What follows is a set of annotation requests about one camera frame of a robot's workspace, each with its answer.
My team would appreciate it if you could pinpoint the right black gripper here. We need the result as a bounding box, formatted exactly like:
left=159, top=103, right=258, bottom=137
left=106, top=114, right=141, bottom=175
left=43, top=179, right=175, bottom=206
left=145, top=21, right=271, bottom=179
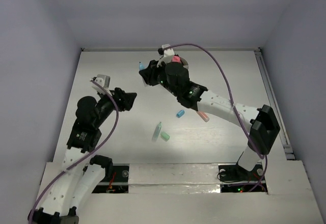
left=140, top=58, right=179, bottom=97

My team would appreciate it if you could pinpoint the blue pastel highlighter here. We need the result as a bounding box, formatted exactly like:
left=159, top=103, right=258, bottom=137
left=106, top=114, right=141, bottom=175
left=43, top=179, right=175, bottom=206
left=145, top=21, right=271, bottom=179
left=139, top=62, right=145, bottom=71

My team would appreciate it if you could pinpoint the pink capped pencil tube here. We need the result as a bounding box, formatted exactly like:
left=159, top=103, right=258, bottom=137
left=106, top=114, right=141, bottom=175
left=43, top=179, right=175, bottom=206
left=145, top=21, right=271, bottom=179
left=171, top=55, right=182, bottom=63

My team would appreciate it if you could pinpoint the green pastel highlighter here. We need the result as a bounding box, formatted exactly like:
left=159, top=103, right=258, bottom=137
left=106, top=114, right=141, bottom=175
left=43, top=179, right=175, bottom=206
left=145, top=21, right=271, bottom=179
left=152, top=122, right=162, bottom=142

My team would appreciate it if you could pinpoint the blue marker cap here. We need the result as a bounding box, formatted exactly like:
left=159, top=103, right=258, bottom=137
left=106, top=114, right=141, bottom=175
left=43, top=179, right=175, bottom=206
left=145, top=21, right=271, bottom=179
left=176, top=110, right=185, bottom=118

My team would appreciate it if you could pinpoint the green marker cap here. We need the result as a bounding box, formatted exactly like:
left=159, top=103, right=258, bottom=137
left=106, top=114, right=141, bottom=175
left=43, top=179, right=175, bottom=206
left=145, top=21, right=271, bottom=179
left=160, top=132, right=170, bottom=141

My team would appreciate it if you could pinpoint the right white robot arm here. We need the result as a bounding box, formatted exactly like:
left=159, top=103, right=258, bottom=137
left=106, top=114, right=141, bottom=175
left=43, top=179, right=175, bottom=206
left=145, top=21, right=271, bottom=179
left=139, top=60, right=280, bottom=179

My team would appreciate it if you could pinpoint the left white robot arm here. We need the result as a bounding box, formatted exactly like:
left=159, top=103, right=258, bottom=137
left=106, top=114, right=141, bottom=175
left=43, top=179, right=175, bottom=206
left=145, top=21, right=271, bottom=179
left=28, top=88, right=137, bottom=223

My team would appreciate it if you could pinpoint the white round desk organizer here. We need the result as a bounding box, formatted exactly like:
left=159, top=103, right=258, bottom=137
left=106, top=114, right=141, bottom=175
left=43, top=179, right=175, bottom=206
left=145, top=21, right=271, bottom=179
left=179, top=57, right=189, bottom=69

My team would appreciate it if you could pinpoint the orange pastel highlighter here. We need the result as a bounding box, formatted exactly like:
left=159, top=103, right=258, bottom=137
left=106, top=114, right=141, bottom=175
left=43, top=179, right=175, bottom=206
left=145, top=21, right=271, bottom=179
left=197, top=111, right=210, bottom=123

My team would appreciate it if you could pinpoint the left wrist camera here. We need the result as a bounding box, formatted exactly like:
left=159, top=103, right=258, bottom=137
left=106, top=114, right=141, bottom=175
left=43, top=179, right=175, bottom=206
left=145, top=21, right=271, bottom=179
left=90, top=74, right=111, bottom=89

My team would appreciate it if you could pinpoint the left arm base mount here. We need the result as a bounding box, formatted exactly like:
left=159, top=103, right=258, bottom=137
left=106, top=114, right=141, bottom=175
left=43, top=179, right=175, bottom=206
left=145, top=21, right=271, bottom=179
left=92, top=165, right=129, bottom=194

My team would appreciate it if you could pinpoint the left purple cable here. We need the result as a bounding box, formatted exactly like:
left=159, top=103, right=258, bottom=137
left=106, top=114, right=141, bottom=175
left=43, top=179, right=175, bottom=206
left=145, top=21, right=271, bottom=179
left=27, top=80, right=120, bottom=222

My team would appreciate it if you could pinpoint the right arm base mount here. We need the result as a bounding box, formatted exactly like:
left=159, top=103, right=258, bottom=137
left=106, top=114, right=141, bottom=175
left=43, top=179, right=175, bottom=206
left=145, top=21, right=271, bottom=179
left=216, top=163, right=268, bottom=193

